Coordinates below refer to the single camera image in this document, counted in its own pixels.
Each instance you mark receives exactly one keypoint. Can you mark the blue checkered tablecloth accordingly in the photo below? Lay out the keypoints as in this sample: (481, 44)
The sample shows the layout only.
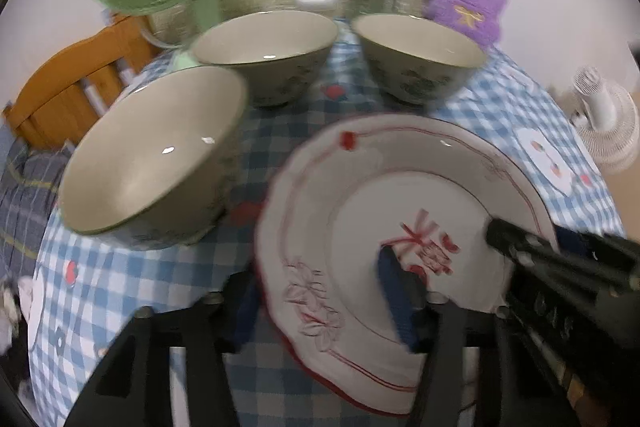
(150, 272)

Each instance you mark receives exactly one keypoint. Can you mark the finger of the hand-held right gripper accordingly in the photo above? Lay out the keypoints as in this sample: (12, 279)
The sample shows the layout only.
(580, 243)
(540, 252)

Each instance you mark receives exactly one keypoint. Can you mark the white plate with red pattern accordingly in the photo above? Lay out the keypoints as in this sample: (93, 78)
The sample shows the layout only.
(350, 217)

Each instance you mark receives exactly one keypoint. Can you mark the clear cotton swab container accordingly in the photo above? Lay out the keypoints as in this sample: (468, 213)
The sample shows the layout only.
(315, 1)

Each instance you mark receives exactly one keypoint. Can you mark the grey plaid pillow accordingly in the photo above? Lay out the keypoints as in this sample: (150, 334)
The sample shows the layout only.
(25, 197)

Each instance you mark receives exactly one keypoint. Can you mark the wooden headboard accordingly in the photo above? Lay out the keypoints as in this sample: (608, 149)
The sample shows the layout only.
(60, 82)

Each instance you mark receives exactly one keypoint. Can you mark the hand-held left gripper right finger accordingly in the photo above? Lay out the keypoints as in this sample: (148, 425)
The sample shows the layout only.
(397, 292)

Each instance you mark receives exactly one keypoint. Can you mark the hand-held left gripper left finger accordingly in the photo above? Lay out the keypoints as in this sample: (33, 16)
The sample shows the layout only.
(200, 332)

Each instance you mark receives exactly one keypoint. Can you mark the white standing fan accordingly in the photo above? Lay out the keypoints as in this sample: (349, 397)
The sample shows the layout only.
(610, 117)

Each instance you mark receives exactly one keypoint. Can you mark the beige floral ceramic bowl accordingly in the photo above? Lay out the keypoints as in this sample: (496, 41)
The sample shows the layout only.
(265, 42)
(415, 52)
(150, 157)

